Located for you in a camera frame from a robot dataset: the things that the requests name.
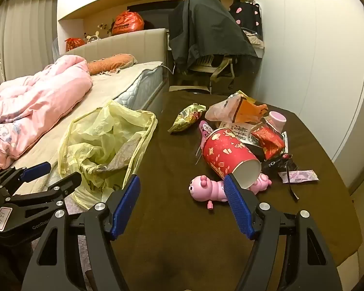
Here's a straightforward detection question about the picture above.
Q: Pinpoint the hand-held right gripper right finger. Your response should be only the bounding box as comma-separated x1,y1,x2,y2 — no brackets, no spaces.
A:
223,173,343,291

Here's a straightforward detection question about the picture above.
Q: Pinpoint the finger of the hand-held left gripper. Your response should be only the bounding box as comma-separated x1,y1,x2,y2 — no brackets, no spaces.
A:
2,171,83,204
0,162,53,189

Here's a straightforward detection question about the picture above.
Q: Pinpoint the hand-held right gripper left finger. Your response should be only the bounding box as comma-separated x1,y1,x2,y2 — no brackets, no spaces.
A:
21,174,141,291

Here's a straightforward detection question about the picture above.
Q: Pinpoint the yellow plastic bag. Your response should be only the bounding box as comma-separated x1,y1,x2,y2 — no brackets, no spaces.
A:
58,99,158,210

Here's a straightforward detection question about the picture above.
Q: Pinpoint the red paper cup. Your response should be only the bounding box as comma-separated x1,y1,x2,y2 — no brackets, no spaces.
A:
202,127,262,189

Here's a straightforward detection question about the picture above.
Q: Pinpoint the black wrapper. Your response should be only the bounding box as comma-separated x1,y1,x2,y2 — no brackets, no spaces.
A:
261,154,299,173

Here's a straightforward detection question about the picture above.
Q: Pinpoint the pink white sachet wrapper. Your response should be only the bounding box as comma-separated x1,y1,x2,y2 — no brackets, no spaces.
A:
278,170,319,184

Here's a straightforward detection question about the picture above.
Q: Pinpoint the red packet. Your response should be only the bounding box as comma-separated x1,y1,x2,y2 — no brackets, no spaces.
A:
251,126,285,161

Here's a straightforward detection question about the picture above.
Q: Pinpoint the packet with white printed label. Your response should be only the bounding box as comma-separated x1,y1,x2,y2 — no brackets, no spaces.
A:
220,122,261,146

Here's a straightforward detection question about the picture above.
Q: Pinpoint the pink printed wrapper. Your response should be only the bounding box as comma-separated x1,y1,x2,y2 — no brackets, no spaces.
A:
199,121,214,140

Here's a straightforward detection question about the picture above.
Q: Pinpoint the translucent orange plastic bag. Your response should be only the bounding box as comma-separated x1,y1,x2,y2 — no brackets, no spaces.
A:
205,91,269,128

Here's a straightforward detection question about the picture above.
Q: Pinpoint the green snack packet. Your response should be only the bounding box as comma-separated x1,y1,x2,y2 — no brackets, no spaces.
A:
168,103,207,133

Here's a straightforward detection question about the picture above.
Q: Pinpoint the pink caterpillar toy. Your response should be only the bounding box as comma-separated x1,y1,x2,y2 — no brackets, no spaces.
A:
189,173,273,210

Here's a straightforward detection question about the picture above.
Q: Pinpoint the brown table cloth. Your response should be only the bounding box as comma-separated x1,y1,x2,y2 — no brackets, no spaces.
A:
109,90,363,291

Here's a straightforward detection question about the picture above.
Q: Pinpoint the pink duvet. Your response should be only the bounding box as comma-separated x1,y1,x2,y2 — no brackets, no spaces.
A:
0,55,93,173

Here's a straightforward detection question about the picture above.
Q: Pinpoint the pink and white cup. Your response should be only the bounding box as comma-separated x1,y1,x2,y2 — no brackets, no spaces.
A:
262,111,287,134

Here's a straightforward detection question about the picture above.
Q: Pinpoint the white quilted mattress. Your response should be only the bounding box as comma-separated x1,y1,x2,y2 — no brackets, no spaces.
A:
10,61,164,195

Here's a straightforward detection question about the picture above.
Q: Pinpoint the orange pillow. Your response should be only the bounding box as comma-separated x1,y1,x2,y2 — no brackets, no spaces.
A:
86,54,138,76

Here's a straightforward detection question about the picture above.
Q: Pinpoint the small orange plastic bag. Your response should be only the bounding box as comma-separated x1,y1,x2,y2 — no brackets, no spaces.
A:
65,37,86,52

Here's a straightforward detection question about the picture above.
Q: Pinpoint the white vertical curtain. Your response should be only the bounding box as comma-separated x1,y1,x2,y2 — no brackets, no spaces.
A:
0,0,58,97

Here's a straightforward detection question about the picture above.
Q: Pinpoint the beige office chair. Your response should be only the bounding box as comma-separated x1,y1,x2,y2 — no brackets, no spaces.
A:
173,53,240,94

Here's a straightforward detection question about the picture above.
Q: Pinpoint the beige folded clothing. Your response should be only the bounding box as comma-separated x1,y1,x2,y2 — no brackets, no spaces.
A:
246,32,266,49

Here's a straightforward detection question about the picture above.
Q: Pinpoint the large orange plastic bag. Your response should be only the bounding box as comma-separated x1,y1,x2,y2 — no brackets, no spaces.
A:
111,10,145,36

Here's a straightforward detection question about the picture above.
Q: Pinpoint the dark jacket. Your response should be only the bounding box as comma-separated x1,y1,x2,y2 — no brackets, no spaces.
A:
168,0,261,73

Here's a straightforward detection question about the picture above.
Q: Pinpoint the black garment with pink hearts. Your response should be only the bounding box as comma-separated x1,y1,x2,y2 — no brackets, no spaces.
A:
229,0,263,35

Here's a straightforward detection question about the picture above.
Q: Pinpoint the beige upholstered bed frame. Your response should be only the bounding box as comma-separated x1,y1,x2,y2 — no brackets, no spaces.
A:
53,28,170,119

